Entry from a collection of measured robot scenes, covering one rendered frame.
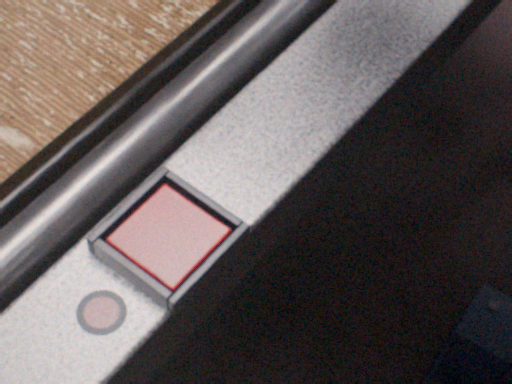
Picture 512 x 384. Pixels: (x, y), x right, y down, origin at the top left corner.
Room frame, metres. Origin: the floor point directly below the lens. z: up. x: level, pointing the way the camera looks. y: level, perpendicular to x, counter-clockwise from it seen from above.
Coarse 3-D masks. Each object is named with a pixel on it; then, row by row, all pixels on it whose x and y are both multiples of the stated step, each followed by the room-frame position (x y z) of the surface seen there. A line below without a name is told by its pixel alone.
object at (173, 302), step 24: (144, 192) 0.37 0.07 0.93; (192, 192) 0.37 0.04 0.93; (120, 216) 0.35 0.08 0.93; (216, 216) 0.36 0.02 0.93; (96, 240) 0.33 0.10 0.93; (240, 240) 0.34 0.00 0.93; (120, 264) 0.31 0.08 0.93; (216, 264) 0.32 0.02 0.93; (144, 288) 0.30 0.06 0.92; (192, 288) 0.30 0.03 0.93
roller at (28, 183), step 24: (240, 0) 0.58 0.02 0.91; (216, 24) 0.55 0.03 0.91; (192, 48) 0.52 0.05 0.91; (168, 72) 0.50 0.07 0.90; (144, 96) 0.48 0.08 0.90; (96, 120) 0.44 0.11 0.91; (120, 120) 0.46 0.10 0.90; (72, 144) 0.42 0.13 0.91; (48, 168) 0.40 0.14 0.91; (24, 192) 0.38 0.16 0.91; (0, 216) 0.36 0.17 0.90
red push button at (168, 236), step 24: (168, 192) 0.37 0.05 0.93; (144, 216) 0.35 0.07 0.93; (168, 216) 0.35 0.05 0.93; (192, 216) 0.35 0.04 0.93; (120, 240) 0.33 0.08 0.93; (144, 240) 0.33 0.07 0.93; (168, 240) 0.33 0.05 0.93; (192, 240) 0.33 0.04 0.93; (216, 240) 0.34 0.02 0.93; (144, 264) 0.31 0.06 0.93; (168, 264) 0.32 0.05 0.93; (192, 264) 0.32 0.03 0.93; (168, 288) 0.30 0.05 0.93
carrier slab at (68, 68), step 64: (0, 0) 0.53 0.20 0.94; (64, 0) 0.54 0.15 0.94; (128, 0) 0.54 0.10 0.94; (192, 0) 0.55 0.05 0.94; (0, 64) 0.47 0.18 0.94; (64, 64) 0.47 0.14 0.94; (128, 64) 0.48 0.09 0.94; (0, 128) 0.41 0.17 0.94; (64, 128) 0.41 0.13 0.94; (0, 192) 0.36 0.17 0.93
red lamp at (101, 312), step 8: (88, 304) 0.29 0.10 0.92; (96, 304) 0.29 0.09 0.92; (104, 304) 0.29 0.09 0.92; (112, 304) 0.29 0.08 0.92; (88, 312) 0.29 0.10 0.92; (96, 312) 0.29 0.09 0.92; (104, 312) 0.29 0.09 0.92; (112, 312) 0.29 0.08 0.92; (88, 320) 0.28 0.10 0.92; (96, 320) 0.28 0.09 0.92; (104, 320) 0.28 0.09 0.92; (112, 320) 0.28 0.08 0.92
